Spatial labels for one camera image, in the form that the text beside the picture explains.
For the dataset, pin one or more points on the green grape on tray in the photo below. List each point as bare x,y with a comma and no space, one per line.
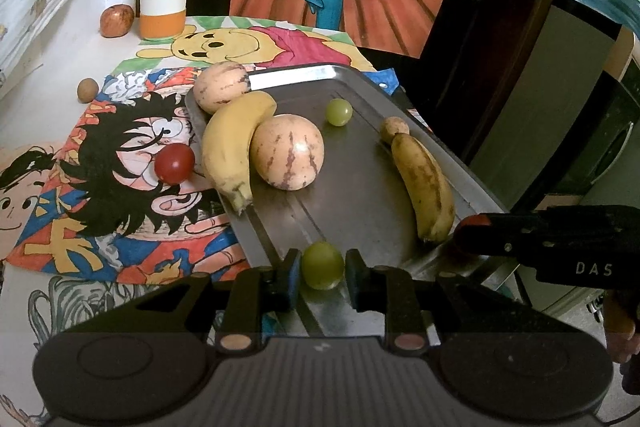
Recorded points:
338,112

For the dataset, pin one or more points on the large striped pepino melon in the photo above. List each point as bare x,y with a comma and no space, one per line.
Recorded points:
287,151

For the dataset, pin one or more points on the small striped pepino melon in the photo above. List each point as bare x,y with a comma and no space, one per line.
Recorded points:
220,84

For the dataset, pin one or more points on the green grape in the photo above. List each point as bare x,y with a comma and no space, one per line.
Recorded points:
322,266
338,112

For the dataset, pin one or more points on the black haired cartoon drawing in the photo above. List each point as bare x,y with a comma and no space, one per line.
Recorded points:
102,214

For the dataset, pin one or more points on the spotted ripe banana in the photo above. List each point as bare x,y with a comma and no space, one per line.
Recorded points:
428,188

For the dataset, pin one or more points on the silver metal tray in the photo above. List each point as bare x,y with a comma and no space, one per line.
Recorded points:
358,200

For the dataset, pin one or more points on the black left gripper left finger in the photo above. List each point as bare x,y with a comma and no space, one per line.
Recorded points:
249,297

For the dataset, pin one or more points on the Winnie the Pooh drawing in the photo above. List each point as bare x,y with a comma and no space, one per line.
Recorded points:
256,43

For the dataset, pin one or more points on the red cherry tomato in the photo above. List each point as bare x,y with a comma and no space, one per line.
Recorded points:
475,220
174,163

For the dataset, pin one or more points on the brown longan on tray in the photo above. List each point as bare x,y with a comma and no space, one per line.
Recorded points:
392,126

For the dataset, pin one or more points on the red brown apple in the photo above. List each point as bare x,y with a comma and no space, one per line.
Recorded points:
116,21

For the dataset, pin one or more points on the white orange jar vase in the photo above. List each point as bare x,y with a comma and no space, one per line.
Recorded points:
161,19

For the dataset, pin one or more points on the small brown longan fruit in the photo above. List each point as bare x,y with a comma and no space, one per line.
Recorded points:
87,90

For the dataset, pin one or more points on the yellow banana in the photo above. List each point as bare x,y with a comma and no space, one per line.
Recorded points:
226,145

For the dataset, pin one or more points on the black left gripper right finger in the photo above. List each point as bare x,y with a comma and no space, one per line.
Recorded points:
388,291

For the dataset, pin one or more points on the person's right hand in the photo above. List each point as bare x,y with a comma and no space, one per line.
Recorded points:
622,341

